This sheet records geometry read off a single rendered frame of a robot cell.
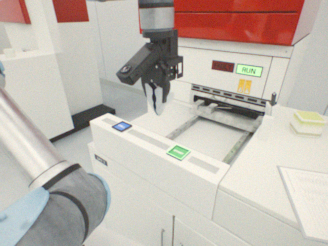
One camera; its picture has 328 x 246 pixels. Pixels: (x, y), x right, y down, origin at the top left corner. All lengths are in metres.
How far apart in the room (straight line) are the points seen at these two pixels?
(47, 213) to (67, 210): 0.04
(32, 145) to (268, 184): 0.55
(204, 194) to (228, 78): 0.67
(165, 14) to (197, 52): 0.71
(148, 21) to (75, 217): 0.39
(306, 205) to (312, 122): 0.33
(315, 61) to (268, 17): 1.60
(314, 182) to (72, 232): 0.56
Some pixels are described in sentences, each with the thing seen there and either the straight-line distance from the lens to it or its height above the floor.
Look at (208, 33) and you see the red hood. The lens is 1.06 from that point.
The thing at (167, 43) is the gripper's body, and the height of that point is 1.28.
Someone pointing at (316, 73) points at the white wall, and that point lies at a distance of 2.54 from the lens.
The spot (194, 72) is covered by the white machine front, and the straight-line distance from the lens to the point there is 1.18.
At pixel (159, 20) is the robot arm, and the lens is 0.46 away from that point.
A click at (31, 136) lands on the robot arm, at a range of 0.50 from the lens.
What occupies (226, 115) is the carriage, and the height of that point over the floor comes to 0.88.
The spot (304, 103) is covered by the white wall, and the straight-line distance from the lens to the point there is 2.63.
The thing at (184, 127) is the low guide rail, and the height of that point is 0.85.
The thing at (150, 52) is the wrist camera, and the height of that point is 1.27.
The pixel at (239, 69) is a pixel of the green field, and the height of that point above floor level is 1.10.
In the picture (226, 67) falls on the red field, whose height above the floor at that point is 1.10.
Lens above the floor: 1.35
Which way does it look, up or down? 29 degrees down
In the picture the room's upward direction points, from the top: straight up
